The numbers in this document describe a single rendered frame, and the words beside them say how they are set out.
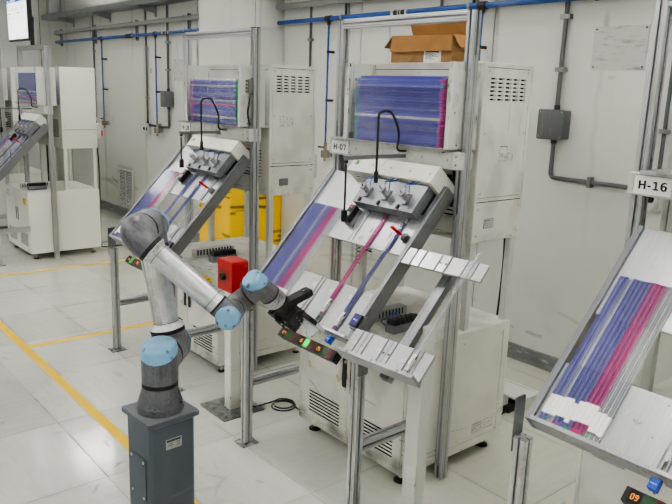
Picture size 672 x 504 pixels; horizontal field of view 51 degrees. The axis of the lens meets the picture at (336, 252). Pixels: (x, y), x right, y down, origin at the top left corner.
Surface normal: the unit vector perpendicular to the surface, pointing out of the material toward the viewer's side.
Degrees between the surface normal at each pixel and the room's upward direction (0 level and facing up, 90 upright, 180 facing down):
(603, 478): 90
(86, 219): 90
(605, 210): 90
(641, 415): 44
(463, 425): 90
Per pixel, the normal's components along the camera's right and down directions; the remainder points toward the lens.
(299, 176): 0.64, 0.19
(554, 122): -0.77, 0.11
